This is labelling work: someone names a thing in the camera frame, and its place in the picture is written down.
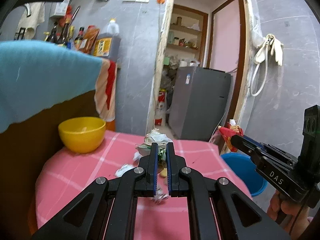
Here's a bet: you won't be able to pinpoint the red orange snack wrapper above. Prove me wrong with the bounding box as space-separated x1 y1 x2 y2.
218 119 244 152

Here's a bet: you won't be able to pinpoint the dark silver wrapper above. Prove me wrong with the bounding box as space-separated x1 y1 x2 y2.
114 164 135 178

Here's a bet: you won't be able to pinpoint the green white wrapper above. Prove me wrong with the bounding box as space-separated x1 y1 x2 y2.
136 128 173 161

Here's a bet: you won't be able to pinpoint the person's right hand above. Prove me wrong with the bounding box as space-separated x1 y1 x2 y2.
267 190 312 239

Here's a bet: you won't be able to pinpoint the blue plastic bucket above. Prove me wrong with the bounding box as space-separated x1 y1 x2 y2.
221 153 268 197

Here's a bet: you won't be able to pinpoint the grey washing machine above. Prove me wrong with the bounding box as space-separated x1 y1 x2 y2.
168 67 231 141

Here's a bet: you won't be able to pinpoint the red white rice sack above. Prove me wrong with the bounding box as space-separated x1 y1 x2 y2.
155 89 167 126

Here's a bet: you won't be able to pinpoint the pink checked tablecloth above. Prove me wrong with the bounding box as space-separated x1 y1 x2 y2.
35 129 253 240

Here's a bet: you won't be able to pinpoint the yellow plastic bowl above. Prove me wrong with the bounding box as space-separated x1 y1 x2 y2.
58 116 106 153

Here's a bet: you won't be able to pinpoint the white rubber gloves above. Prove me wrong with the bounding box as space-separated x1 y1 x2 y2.
254 34 283 66

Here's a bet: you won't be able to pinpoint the wooden shelf unit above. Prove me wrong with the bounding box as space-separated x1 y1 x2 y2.
164 4 208 67

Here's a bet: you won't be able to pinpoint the large oil jug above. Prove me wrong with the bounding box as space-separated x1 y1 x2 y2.
92 18 121 62

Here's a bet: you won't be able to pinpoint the orange snack bag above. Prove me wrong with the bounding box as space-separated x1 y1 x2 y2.
79 25 100 54

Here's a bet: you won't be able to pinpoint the teal orange red towel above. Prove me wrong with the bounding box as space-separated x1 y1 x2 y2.
1 40 117 132

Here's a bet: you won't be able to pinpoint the hanging beige cloth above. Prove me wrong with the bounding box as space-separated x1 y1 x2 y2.
17 2 45 40

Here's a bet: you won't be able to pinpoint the white hose loop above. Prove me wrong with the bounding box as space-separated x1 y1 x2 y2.
249 42 270 98

